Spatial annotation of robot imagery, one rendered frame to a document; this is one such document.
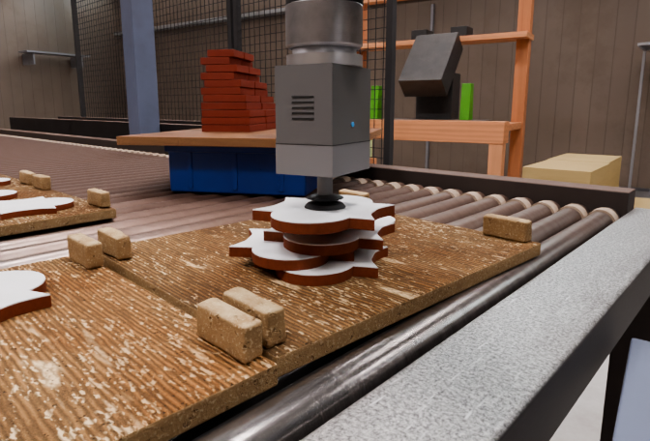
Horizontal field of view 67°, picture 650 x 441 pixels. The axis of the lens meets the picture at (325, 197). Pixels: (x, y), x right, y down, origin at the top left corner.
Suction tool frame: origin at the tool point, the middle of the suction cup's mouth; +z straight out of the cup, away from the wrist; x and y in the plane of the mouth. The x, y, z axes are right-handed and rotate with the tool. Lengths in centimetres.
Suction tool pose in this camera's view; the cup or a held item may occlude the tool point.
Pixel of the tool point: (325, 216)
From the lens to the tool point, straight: 51.3
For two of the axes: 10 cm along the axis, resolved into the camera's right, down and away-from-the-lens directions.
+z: 0.0, 9.8, 1.8
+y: -4.9, 1.6, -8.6
